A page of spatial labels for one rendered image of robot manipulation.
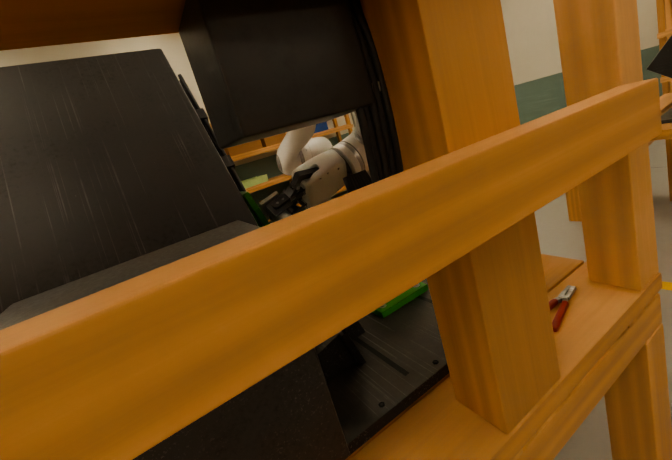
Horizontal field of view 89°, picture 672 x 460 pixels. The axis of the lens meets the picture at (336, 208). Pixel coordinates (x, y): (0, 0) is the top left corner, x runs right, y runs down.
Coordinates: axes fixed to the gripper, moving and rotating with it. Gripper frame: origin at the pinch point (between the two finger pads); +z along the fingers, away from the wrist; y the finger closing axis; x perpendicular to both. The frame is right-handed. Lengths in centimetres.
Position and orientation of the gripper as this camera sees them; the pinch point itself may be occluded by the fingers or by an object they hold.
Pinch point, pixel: (280, 210)
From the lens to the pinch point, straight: 64.6
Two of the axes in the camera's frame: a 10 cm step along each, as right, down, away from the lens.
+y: 0.0, -5.6, -8.3
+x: 6.9, 6.0, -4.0
